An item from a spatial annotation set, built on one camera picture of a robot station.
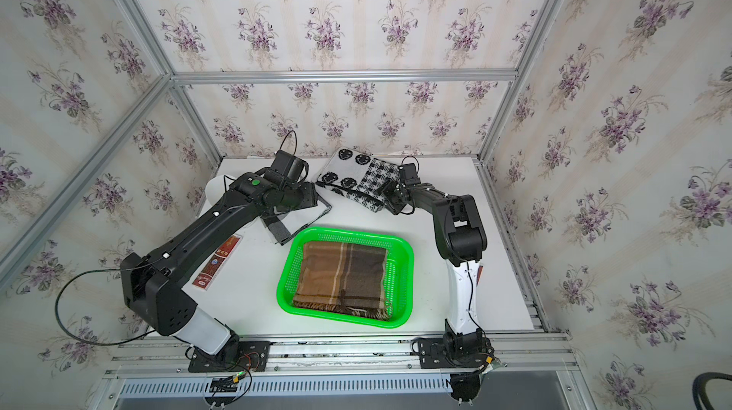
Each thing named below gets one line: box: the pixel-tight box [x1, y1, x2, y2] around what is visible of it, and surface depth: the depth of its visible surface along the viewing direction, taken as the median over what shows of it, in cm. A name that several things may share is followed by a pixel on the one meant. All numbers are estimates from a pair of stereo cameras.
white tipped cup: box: [204, 174, 226, 206], surface depth 92 cm
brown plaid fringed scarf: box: [292, 241, 392, 321], surface depth 85 cm
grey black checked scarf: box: [261, 195, 333, 246], surface depth 97 cm
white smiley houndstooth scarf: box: [315, 147, 400, 213], surface depth 110 cm
